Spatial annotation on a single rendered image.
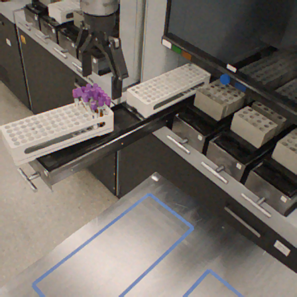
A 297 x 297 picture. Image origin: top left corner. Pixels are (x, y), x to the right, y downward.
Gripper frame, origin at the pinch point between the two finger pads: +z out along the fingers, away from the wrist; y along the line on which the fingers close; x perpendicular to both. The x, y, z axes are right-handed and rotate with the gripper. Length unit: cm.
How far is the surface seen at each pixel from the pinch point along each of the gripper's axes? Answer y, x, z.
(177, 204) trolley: 35.9, -3.9, 14.3
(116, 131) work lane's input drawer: 4.0, 2.2, 16.0
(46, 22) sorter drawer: -72, 23, 16
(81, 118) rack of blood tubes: -0.1, -6.9, 9.1
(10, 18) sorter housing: -110, 22, 28
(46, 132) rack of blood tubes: 0.1, -18.1, 8.2
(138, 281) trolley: 45, -24, 14
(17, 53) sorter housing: -110, 22, 48
